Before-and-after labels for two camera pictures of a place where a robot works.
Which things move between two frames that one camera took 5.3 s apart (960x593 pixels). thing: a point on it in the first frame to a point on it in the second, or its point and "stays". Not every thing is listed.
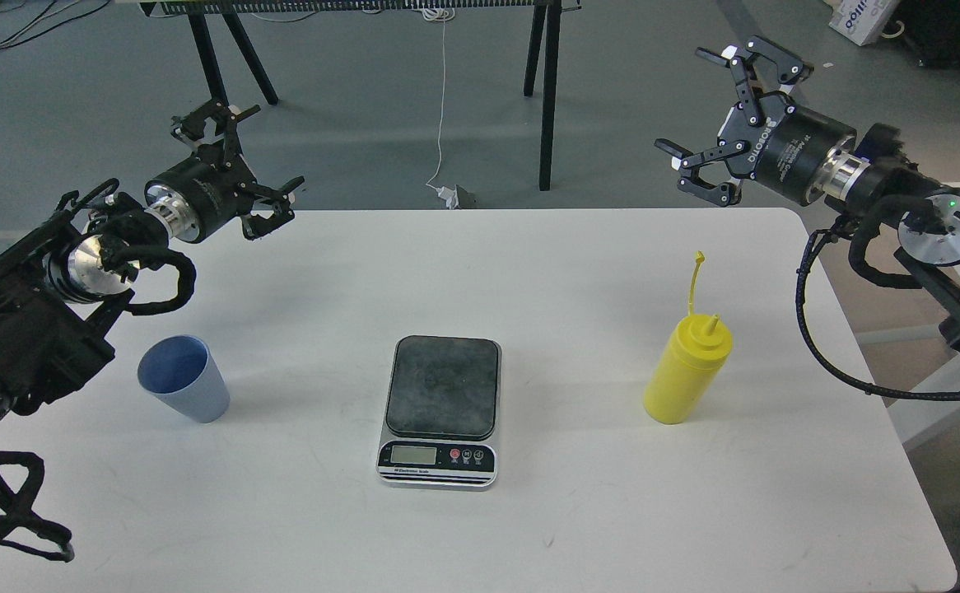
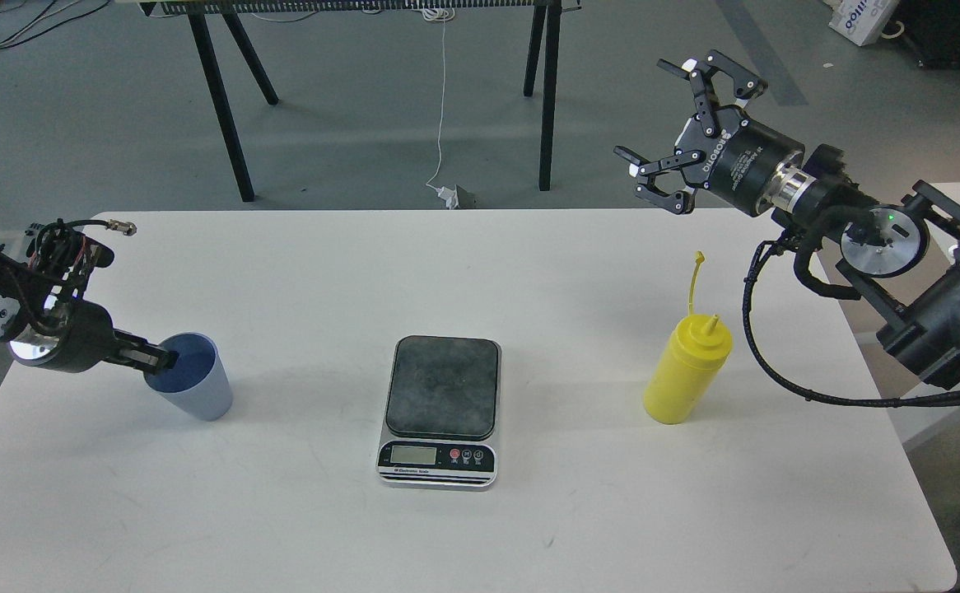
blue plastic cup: x=181 y=371 stays
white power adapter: x=450 y=196 stays
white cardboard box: x=859 y=21 stays
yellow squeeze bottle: x=689 y=366 stays
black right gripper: x=786 y=150 to x=737 y=165
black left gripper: x=196 y=198 to x=77 y=336
